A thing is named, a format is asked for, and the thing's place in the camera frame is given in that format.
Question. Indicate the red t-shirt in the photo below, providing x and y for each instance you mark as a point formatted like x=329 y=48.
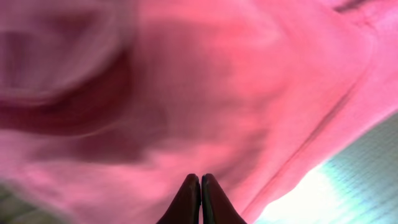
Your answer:
x=107 y=105

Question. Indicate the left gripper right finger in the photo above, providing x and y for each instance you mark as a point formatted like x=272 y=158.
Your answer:
x=217 y=209

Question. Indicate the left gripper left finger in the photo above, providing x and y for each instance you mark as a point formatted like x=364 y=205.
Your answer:
x=185 y=207

